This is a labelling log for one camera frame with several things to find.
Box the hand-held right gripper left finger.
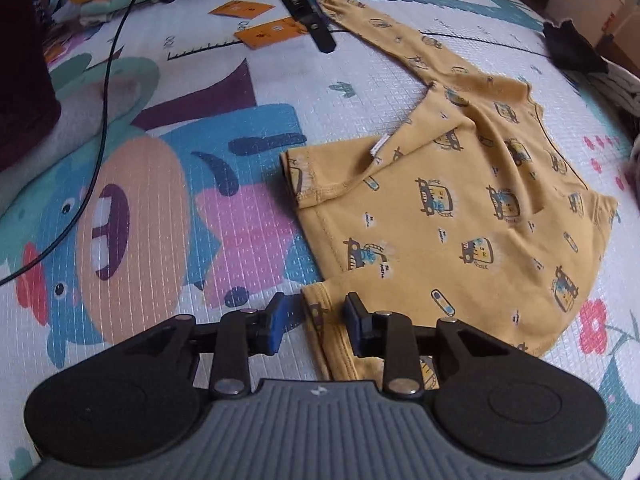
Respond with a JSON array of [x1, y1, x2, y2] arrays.
[[125, 292, 291, 402]]

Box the black folded cloth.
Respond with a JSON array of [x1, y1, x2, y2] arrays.
[[542, 19, 608, 75]]

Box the orange card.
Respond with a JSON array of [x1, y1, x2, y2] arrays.
[[233, 16, 312, 51], [207, 0, 277, 19]]

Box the black cable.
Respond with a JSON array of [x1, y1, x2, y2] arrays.
[[0, 0, 140, 287]]

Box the white folded cloth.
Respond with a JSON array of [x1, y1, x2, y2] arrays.
[[594, 62, 640, 122]]

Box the black tripod leg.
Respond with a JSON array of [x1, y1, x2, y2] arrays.
[[260, 0, 337, 54]]

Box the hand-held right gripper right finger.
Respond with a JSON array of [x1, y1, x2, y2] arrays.
[[341, 291, 507, 399]]

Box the colourful cartoon play mat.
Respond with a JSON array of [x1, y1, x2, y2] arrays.
[[0, 0, 640, 480]]

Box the mint green cloth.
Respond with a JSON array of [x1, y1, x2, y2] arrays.
[[50, 0, 163, 27]]

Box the dark maroon cloth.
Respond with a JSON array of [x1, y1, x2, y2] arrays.
[[0, 0, 62, 173]]

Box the yellow printed shirt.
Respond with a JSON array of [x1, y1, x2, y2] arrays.
[[279, 0, 621, 385]]

